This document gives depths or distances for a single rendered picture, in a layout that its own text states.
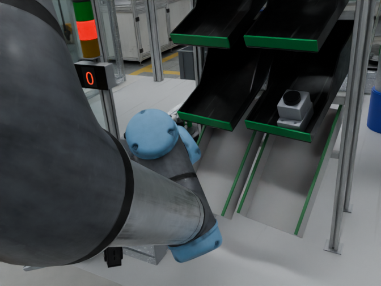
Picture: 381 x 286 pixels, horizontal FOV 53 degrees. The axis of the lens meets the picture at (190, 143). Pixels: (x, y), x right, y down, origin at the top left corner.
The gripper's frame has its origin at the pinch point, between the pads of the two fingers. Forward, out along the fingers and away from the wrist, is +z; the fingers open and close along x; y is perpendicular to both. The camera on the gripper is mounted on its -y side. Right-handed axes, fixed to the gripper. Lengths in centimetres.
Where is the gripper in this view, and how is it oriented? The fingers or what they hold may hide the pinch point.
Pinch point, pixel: (33, 266)
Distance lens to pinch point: 75.1
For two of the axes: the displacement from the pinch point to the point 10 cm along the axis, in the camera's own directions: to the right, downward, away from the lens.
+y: -5.2, -7.8, -3.4
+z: -8.1, 5.8, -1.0
